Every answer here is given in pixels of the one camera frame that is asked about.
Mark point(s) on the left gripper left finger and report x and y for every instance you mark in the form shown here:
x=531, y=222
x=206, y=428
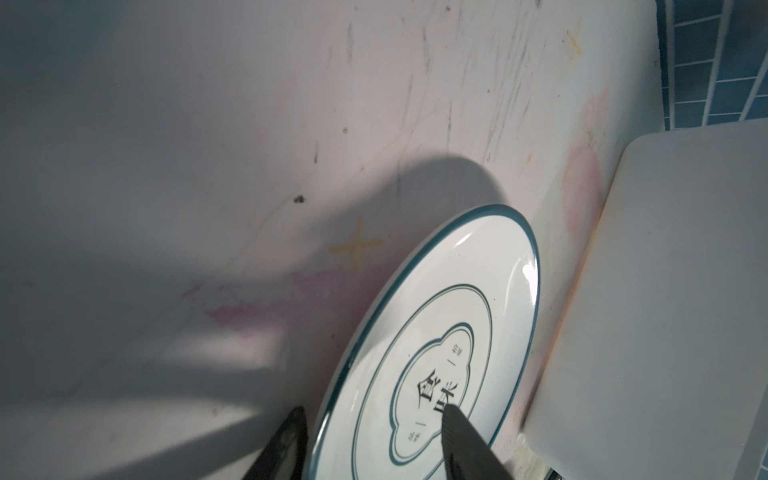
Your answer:
x=284, y=455

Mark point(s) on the white plastic bin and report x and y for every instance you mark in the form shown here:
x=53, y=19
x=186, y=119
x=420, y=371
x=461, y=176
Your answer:
x=659, y=370

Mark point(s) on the white plate thin dark rim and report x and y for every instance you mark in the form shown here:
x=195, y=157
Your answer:
x=453, y=326

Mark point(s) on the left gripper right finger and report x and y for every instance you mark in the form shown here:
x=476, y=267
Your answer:
x=466, y=455

